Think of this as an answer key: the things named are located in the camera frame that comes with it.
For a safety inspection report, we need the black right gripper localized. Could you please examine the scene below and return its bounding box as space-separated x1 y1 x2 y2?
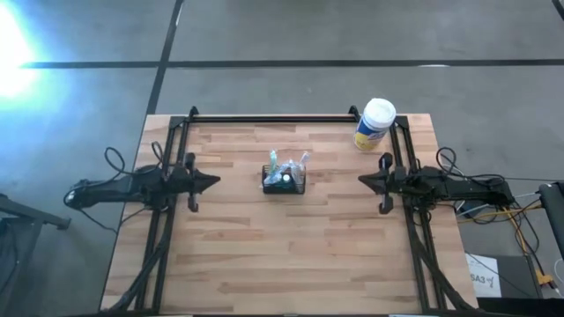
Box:
357 151 411 216

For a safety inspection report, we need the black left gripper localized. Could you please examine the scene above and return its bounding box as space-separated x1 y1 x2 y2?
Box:
168 151 222 214

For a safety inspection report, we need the disinfecting wipes canister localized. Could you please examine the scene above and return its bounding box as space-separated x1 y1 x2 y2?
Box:
352 97 397 152

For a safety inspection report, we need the white paper sheet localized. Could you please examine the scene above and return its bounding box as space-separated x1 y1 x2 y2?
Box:
465 252 503 299

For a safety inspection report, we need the black flat case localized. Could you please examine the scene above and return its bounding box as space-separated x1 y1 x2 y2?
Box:
475 254 544 300

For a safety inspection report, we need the black metal stand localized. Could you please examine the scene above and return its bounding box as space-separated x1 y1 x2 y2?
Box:
0 192 71 309

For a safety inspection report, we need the black monitor edge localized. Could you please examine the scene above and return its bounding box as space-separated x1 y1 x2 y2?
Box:
538 181 564 262

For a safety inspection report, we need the black box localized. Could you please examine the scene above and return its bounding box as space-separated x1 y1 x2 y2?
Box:
477 297 564 317

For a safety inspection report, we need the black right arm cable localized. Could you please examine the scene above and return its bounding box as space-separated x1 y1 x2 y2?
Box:
434 146 521 221

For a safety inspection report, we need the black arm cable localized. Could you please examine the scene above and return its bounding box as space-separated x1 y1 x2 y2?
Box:
434 146 521 221
63 139 177 235

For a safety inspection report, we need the black wire basket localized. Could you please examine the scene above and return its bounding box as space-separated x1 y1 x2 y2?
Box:
262 164 307 195

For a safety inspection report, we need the black aluminium rig frame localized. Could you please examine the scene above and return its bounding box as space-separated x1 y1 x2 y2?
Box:
105 105 479 316

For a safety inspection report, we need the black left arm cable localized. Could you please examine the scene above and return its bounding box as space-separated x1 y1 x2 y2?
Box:
63 139 177 235

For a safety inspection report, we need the white cable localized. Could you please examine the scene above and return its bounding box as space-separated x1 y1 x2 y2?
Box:
456 191 541 217

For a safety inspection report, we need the yellow cable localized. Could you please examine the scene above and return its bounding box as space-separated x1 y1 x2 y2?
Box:
457 184 545 278

